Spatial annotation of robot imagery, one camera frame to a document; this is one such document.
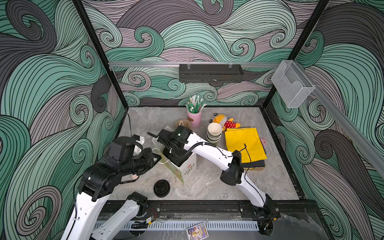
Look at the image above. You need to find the white paper bag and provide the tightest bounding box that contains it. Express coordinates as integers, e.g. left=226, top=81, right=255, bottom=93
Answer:
left=152, top=127, right=197, bottom=183

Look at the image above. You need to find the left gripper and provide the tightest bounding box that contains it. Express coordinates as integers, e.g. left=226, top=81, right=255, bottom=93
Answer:
left=122, top=147, right=163, bottom=176

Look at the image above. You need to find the pink straw holder cup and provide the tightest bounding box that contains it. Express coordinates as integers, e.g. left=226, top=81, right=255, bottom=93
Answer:
left=187, top=112, right=202, bottom=129

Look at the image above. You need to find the colourful card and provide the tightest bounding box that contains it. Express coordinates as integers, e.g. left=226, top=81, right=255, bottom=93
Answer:
left=186, top=223, right=209, bottom=240

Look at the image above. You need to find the brown cardboard cup carrier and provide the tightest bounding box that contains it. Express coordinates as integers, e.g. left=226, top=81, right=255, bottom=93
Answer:
left=176, top=119, right=192, bottom=130

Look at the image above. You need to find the black wall shelf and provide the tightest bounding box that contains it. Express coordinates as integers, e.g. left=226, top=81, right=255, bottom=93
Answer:
left=179, top=64, right=244, bottom=83

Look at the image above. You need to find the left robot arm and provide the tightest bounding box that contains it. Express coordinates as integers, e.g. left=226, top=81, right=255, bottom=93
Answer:
left=62, top=135, right=160, bottom=240

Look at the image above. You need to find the white cable duct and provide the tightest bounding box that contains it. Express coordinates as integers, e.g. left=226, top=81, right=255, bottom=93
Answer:
left=121, top=220, right=259, bottom=231

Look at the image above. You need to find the stack of paper cups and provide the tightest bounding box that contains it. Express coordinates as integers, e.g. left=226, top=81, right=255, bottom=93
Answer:
left=206, top=123, right=223, bottom=144

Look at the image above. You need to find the wrapped straws bundle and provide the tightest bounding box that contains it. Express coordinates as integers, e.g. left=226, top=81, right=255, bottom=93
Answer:
left=186, top=95, right=206, bottom=114

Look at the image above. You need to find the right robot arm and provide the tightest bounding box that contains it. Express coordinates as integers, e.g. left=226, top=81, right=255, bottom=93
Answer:
left=148, top=126, right=272, bottom=210

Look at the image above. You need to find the yellow plush toy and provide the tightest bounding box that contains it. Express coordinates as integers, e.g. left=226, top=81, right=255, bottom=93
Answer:
left=210, top=113, right=241, bottom=132

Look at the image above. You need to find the stack of black lids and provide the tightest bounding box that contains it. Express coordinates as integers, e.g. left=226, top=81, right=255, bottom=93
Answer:
left=154, top=180, right=171, bottom=198

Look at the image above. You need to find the yellow napkin stack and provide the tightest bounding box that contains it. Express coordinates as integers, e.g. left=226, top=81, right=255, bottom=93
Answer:
left=225, top=128, right=267, bottom=164

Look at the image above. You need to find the clear acrylic wall holder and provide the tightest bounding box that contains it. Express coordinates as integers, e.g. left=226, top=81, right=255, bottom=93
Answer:
left=272, top=60, right=315, bottom=109

